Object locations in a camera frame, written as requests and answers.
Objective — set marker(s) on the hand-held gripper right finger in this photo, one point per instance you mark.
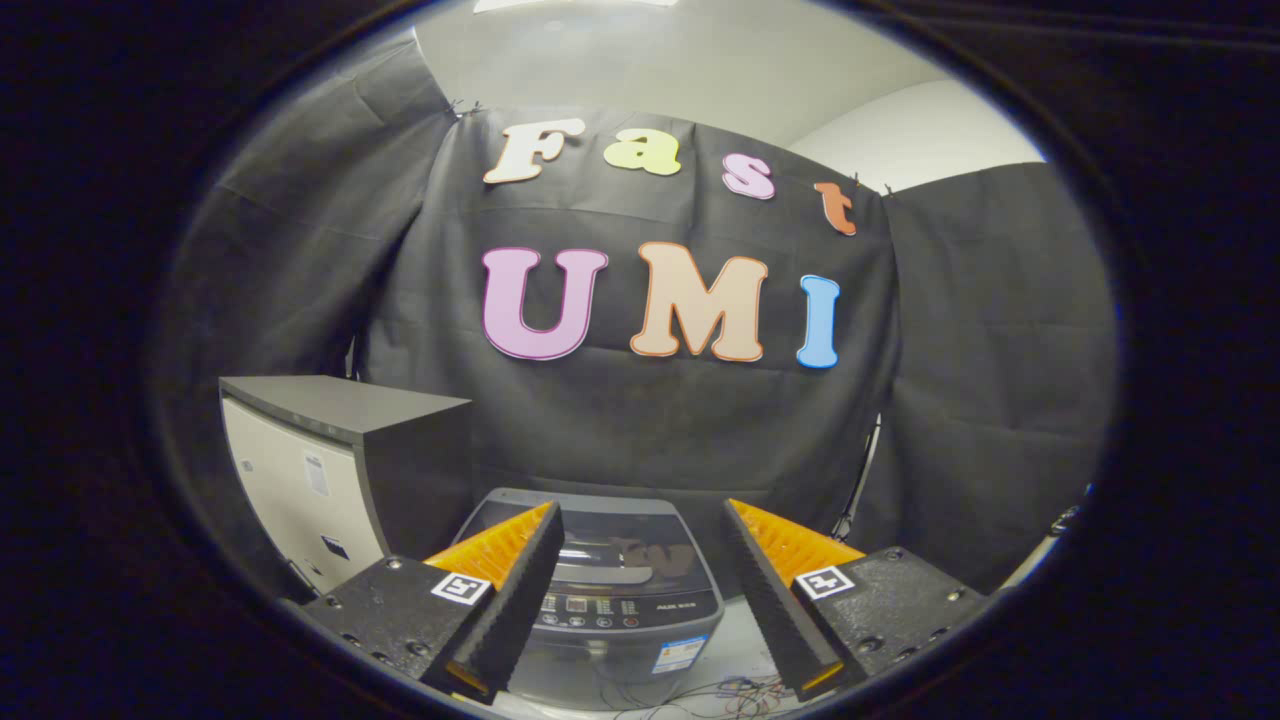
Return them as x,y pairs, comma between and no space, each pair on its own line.
770,590

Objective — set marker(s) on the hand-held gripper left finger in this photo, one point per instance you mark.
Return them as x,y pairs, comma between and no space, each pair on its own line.
525,590

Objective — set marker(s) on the grey washing machine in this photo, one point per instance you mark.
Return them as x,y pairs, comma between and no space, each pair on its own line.
600,660

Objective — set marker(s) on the black metal backdrop stand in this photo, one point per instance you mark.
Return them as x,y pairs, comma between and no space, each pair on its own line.
352,358
862,480

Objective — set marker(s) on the black backdrop cloth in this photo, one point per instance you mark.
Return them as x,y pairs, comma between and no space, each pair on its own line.
650,430

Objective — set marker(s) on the grey and white cabinet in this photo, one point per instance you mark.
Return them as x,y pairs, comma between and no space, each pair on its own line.
300,480

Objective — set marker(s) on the white curved pole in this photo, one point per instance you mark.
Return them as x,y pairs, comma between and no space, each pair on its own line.
1040,565

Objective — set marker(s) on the ceiling light panel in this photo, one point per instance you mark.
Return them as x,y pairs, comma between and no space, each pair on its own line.
560,3

